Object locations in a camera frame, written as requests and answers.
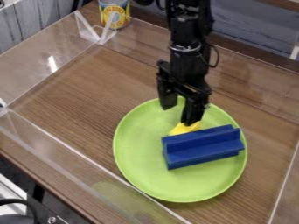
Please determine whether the clear acrylic enclosure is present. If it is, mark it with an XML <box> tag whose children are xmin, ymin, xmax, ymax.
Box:
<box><xmin>0</xmin><ymin>10</ymin><xmax>299</xmax><ymax>224</ymax></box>

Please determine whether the black device with knob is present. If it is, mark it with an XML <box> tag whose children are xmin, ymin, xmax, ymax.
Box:
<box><xmin>0</xmin><ymin>200</ymin><xmax>91</xmax><ymax>224</ymax></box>

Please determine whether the green round plate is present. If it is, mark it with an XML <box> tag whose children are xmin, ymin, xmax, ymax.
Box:
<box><xmin>114</xmin><ymin>99</ymin><xmax>249</xmax><ymax>203</ymax></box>

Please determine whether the black cable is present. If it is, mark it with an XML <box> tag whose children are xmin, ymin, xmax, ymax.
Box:
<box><xmin>0</xmin><ymin>198</ymin><xmax>42</xmax><ymax>220</ymax></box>

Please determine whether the yellow labelled tin can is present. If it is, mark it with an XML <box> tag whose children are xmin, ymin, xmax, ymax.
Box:
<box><xmin>98</xmin><ymin>0</ymin><xmax>131</xmax><ymax>30</ymax></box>

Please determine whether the blue plastic block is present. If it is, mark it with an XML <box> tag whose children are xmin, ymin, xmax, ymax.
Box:
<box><xmin>162</xmin><ymin>124</ymin><xmax>246</xmax><ymax>170</ymax></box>

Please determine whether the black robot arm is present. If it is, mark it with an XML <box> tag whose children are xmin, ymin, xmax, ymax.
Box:
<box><xmin>156</xmin><ymin>0</ymin><xmax>214</xmax><ymax>126</ymax></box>

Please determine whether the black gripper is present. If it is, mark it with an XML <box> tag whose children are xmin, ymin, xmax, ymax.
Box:
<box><xmin>156</xmin><ymin>46</ymin><xmax>212</xmax><ymax>126</ymax></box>

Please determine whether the yellow toy banana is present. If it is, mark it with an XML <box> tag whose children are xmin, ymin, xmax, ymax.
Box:
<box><xmin>168</xmin><ymin>122</ymin><xmax>202</xmax><ymax>136</ymax></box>

